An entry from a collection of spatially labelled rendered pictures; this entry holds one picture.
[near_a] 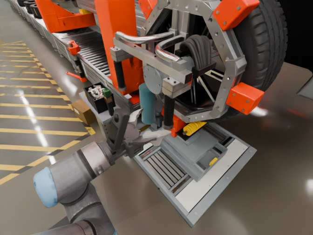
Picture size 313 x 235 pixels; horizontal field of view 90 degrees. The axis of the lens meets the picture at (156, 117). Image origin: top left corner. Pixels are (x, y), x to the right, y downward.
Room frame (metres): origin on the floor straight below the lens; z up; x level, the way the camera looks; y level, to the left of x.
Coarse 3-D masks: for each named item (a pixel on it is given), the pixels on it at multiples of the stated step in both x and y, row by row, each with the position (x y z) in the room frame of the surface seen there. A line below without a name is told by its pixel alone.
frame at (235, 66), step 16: (160, 0) 0.77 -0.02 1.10; (176, 0) 0.71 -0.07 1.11; (192, 0) 0.65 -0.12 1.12; (208, 0) 0.63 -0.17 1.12; (160, 16) 0.79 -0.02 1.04; (208, 16) 0.59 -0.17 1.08; (144, 32) 0.86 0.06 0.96; (224, 32) 0.55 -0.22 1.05; (144, 48) 0.87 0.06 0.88; (224, 48) 0.53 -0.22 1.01; (240, 48) 0.54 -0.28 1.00; (144, 64) 0.88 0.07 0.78; (224, 64) 0.51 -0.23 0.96; (240, 64) 0.49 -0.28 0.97; (224, 80) 0.50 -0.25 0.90; (160, 96) 0.77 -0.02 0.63; (224, 96) 0.49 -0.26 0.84; (176, 112) 0.66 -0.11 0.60; (192, 112) 0.63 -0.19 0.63; (208, 112) 0.52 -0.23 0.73; (224, 112) 0.50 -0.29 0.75
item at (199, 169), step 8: (160, 144) 0.78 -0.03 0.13; (168, 144) 0.77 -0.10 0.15; (168, 152) 0.71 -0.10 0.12; (176, 152) 0.69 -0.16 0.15; (208, 152) 0.69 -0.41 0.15; (216, 152) 0.68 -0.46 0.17; (224, 152) 0.68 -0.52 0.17; (176, 160) 0.64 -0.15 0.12; (184, 160) 0.62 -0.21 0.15; (200, 160) 0.62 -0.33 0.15; (208, 160) 0.62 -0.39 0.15; (216, 160) 0.61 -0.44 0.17; (184, 168) 0.57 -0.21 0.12; (192, 168) 0.56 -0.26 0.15; (200, 168) 0.55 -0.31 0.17; (208, 168) 0.55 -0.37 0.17; (192, 176) 0.52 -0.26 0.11; (200, 176) 0.49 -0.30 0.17
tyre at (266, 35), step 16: (272, 0) 0.69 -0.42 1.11; (256, 16) 0.58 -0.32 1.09; (272, 16) 0.63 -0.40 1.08; (240, 32) 0.58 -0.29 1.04; (256, 32) 0.55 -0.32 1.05; (272, 32) 0.59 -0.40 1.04; (256, 48) 0.53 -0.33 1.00; (272, 48) 0.56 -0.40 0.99; (256, 64) 0.51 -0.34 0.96; (272, 64) 0.56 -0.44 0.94; (240, 80) 0.53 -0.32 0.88; (256, 80) 0.50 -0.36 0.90; (272, 80) 0.60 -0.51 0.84
